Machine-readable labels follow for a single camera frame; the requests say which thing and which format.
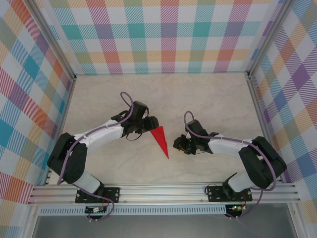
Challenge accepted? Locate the red paper sheet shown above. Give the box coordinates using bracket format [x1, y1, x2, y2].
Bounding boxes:
[149, 125, 170, 159]

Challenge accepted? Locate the black circuit board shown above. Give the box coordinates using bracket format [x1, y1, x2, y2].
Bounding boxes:
[85, 206, 107, 214]

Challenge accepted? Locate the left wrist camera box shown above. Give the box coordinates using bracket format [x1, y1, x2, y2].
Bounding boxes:
[130, 101, 149, 120]

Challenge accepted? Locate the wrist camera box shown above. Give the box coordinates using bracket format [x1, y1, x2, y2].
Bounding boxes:
[130, 101, 149, 120]
[184, 119, 208, 137]

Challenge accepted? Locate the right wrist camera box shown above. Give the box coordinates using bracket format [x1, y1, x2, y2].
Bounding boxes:
[184, 119, 208, 137]

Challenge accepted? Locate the thin black wire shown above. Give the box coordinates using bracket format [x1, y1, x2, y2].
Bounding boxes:
[205, 180, 225, 196]

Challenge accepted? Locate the aluminium frame beam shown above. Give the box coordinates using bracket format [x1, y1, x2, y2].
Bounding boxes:
[27, 182, 302, 205]

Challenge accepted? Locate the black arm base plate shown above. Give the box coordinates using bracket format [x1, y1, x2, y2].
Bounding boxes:
[75, 187, 121, 204]
[207, 186, 253, 203]

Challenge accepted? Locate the aluminium table edge rail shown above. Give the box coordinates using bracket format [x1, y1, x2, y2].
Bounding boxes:
[244, 71, 284, 183]

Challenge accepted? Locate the slotted white cable duct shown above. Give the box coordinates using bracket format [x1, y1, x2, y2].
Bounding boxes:
[39, 207, 227, 216]

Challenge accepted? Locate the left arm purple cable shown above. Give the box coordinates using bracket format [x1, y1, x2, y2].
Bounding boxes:
[57, 92, 136, 222]

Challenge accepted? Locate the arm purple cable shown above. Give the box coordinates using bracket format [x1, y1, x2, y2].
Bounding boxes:
[57, 92, 136, 222]
[183, 111, 277, 220]

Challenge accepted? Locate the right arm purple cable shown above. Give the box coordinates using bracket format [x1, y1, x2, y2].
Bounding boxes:
[183, 111, 277, 220]

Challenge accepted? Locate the aluminium frame post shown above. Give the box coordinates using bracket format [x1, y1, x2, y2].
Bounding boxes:
[26, 0, 77, 82]
[244, 0, 294, 80]

